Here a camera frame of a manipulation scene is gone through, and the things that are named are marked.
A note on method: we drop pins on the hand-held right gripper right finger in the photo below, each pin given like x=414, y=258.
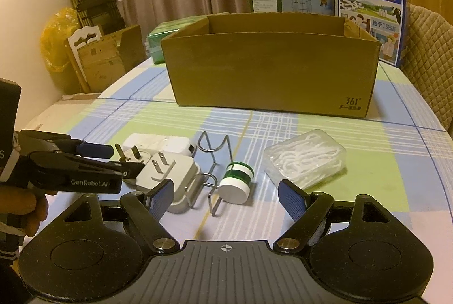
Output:
x=292, y=199

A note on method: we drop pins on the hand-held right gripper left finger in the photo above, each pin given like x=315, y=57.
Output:
x=161, y=199

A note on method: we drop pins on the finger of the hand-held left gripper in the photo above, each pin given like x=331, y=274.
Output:
x=93, y=149
x=106, y=167

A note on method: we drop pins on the white three-pin plug adapter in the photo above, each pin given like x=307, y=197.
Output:
x=127, y=157

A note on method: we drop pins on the white two-pin charger block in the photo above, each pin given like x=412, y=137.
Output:
x=177, y=169

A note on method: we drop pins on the clear box of floss picks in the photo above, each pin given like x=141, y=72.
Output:
x=304, y=155

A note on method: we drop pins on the white oblong power bank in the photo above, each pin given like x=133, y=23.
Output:
x=166, y=143

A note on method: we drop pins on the green and white jar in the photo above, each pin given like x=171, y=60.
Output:
x=233, y=189

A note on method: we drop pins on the brown cardboard box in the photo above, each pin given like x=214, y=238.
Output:
x=265, y=70

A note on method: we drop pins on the person's left hand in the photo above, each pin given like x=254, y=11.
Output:
x=24, y=208

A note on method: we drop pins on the cream printed cloth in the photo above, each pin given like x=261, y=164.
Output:
x=56, y=113

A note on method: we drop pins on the worn cardboard carton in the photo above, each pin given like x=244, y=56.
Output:
x=102, y=67

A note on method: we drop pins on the yellow plastic bag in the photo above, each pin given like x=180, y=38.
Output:
x=53, y=42

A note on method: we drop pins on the white carved chair back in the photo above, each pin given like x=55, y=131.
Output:
x=90, y=29

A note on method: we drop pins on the green drink carton pack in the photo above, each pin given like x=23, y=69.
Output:
x=157, y=42

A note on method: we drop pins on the chair with quilted cover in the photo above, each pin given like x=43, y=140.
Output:
x=431, y=52

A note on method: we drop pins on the blue milk carton box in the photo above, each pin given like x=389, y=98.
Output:
x=368, y=6

